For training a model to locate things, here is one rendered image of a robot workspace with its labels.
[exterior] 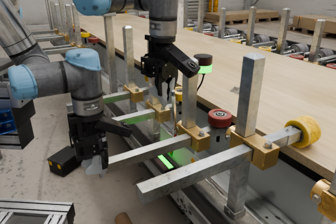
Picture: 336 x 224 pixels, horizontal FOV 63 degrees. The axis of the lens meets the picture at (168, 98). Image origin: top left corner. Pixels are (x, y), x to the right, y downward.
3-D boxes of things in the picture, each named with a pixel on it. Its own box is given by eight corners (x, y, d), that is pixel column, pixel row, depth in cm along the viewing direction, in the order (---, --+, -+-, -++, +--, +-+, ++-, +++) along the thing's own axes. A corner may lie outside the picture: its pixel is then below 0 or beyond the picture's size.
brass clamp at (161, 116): (158, 124, 108) (158, 112, 106) (143, 110, 119) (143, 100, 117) (171, 120, 111) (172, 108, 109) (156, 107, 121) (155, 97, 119)
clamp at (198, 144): (197, 153, 88) (197, 139, 86) (175, 134, 99) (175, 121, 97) (211, 148, 90) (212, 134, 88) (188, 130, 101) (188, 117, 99)
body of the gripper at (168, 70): (157, 69, 86) (157, 30, 80) (179, 76, 81) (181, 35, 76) (140, 76, 80) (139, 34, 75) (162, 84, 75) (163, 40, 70)
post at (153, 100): (153, 147, 120) (150, 36, 101) (150, 143, 123) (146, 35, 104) (160, 145, 122) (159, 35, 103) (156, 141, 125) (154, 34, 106)
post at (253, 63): (233, 219, 79) (255, 56, 60) (225, 211, 82) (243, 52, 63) (242, 214, 81) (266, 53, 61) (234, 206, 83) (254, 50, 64)
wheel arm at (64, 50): (37, 57, 196) (36, 51, 195) (37, 56, 199) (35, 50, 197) (97, 50, 216) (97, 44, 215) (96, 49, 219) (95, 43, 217)
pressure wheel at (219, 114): (216, 149, 94) (218, 120, 89) (202, 139, 100) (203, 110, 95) (233, 143, 97) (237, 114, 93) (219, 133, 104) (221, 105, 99)
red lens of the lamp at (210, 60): (200, 66, 84) (201, 59, 83) (189, 61, 89) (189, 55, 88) (216, 63, 87) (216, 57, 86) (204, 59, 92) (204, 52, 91)
